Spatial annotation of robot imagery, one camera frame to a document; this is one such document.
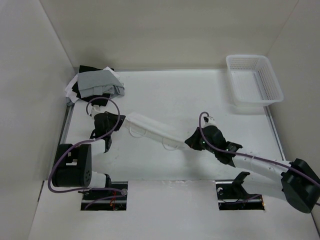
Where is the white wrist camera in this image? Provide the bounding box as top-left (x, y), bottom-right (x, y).
top-left (203, 116), bottom-right (217, 128)
top-left (90, 105), bottom-right (103, 119)

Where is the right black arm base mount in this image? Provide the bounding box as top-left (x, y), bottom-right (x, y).
top-left (215, 171), bottom-right (265, 211)

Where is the white folded tank top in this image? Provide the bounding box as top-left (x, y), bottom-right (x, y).
top-left (65, 65), bottom-right (125, 106)

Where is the white plastic mesh basket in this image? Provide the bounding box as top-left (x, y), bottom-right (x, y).
top-left (225, 54), bottom-right (284, 108)

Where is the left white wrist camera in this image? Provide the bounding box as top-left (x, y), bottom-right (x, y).
top-left (90, 105), bottom-right (103, 119)

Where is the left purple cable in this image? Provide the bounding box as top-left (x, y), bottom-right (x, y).
top-left (47, 96), bottom-right (127, 210)

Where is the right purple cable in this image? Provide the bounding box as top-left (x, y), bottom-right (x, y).
top-left (198, 111), bottom-right (320, 207)

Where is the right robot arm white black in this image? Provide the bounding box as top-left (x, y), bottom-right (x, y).
top-left (184, 123), bottom-right (320, 214)

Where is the white tank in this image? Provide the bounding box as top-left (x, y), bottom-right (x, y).
top-left (123, 112), bottom-right (188, 151)
top-left (65, 65), bottom-right (125, 106)

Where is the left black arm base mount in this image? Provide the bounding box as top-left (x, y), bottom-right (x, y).
top-left (80, 176), bottom-right (128, 212)

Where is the grey folded tank top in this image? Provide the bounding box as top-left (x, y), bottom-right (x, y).
top-left (77, 69), bottom-right (125, 98)

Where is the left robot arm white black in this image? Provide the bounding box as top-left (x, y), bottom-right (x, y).
top-left (51, 111), bottom-right (126, 188)

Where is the black folded tank top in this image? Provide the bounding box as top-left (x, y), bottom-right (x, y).
top-left (67, 65), bottom-right (108, 107)

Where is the purple cable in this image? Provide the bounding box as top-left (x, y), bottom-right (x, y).
top-left (47, 96), bottom-right (127, 210)
top-left (198, 111), bottom-right (320, 207)

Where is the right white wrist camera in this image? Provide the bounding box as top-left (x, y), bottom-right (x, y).
top-left (203, 116), bottom-right (217, 128)

